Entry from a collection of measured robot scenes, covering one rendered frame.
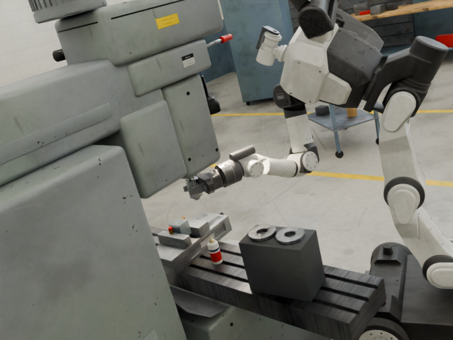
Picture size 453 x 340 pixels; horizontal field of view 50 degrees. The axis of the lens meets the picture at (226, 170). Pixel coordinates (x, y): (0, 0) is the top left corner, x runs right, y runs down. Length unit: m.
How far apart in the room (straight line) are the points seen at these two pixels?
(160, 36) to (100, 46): 0.19
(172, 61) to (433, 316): 1.32
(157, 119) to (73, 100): 0.27
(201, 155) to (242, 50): 6.23
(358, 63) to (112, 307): 1.09
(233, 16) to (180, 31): 6.22
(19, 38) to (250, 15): 3.69
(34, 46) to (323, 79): 7.35
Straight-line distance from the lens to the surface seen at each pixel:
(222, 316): 1.72
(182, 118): 1.56
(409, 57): 1.72
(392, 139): 1.79
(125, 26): 1.41
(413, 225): 1.93
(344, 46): 1.74
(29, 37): 8.73
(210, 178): 1.71
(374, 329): 1.97
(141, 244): 1.32
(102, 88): 1.37
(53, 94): 1.29
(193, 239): 1.91
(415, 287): 2.17
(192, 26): 1.58
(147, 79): 1.45
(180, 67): 1.54
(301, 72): 1.73
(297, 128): 1.95
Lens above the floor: 1.86
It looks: 20 degrees down
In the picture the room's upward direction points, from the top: 14 degrees counter-clockwise
